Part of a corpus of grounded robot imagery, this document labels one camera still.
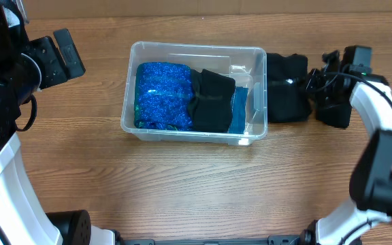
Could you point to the clear plastic storage bin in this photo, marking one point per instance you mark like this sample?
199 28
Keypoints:
245 64

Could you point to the black garment large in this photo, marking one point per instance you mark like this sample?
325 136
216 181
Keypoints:
286 101

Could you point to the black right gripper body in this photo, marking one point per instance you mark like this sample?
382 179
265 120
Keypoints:
329 90

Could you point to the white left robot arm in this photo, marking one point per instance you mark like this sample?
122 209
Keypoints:
28 66

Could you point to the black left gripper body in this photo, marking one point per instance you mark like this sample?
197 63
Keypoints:
51 59

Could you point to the blue denim jeans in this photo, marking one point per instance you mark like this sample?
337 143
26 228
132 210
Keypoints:
238 106

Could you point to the blue sparkly garment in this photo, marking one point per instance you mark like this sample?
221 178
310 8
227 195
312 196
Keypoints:
162 93

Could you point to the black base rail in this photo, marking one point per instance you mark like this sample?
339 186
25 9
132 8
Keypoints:
271 240

